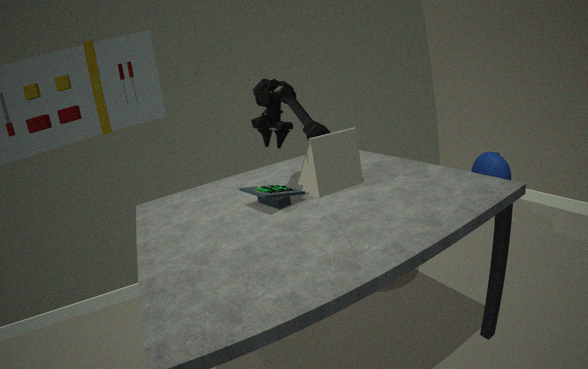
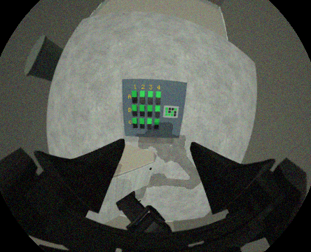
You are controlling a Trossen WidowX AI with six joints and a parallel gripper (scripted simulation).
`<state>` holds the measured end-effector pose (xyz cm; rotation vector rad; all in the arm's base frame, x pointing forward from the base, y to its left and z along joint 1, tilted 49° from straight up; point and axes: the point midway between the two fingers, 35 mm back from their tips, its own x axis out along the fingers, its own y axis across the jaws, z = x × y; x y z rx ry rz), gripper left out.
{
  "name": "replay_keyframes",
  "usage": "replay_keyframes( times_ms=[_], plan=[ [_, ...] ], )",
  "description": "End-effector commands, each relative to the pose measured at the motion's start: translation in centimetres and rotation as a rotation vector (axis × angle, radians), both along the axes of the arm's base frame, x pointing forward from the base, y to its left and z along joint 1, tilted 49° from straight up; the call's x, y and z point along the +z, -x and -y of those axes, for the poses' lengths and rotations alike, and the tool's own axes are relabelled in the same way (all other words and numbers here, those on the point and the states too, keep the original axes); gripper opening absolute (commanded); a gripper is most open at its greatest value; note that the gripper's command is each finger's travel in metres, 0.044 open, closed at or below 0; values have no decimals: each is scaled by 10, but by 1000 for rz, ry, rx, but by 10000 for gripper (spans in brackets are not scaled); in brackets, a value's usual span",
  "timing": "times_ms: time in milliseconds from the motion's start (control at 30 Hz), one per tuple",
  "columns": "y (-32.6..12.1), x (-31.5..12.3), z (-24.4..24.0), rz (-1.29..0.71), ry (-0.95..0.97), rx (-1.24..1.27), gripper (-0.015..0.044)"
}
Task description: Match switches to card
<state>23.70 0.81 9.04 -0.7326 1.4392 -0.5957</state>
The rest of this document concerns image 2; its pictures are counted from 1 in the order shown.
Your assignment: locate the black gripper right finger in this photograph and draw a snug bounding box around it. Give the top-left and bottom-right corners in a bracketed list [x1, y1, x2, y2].
[190, 142, 275, 215]

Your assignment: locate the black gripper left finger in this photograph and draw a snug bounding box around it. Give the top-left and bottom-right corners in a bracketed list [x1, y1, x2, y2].
[33, 139, 125, 214]

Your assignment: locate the grey switch panel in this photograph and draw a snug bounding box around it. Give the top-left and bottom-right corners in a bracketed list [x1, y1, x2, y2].
[122, 78, 187, 138]

